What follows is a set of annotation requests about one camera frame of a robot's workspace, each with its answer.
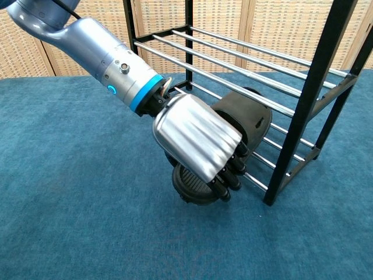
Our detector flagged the woven rattan screen panel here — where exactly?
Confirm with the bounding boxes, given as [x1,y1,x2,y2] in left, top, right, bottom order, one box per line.
[243,0,368,74]
[134,0,251,74]
[40,0,150,77]
[0,9,57,80]
[342,17,373,71]

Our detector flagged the black rubber slipper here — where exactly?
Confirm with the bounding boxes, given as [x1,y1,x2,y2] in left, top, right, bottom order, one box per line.
[171,86,273,207]

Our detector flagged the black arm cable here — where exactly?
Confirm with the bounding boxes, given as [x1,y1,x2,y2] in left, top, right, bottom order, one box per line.
[55,0,87,20]

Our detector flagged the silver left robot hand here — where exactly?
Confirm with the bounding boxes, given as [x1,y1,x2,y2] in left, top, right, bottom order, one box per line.
[140,76,251,202]

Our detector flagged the black shoe rack chrome rods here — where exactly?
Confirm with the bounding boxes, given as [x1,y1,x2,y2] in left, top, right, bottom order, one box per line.
[122,0,373,207]

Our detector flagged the blue fabric table cover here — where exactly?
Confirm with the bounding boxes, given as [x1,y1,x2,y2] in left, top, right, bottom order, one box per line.
[0,69,373,280]

